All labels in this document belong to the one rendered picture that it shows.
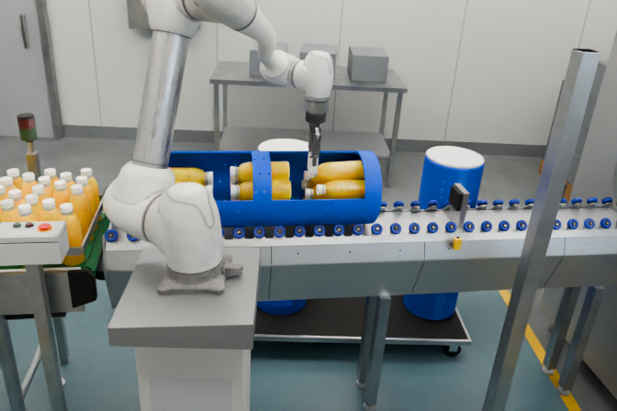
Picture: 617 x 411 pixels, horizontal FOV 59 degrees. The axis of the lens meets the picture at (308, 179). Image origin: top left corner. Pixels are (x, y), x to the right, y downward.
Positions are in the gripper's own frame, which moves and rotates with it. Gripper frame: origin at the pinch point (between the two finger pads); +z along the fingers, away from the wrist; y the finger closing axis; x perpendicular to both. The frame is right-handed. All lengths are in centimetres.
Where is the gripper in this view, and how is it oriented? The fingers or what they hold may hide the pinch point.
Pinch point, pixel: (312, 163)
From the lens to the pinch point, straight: 203.6
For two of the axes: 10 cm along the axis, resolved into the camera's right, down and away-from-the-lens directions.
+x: -9.9, 0.1, -1.6
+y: -1.5, -4.1, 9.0
